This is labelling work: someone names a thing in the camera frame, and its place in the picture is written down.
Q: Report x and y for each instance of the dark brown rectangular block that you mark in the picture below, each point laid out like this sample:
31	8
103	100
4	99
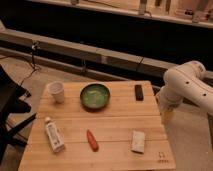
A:
139	93

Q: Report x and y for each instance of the orange toy carrot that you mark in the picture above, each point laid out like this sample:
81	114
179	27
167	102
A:
92	141

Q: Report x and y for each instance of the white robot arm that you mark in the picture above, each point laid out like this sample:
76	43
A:
185	81

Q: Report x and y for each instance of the green ceramic bowl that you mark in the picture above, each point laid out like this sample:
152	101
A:
95	96

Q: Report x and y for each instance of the white paper cup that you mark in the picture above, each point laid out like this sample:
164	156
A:
56	90

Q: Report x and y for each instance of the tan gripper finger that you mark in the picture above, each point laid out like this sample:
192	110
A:
166	117

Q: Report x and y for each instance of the white tube with label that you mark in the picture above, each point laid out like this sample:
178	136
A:
55	139

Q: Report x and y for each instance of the grey metal rail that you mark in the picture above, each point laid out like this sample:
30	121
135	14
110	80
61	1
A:
88	61

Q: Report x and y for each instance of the white sponge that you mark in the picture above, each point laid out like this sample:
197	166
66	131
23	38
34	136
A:
138	142

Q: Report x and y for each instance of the black tripod stand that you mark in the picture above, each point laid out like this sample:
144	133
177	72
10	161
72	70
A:
10	93

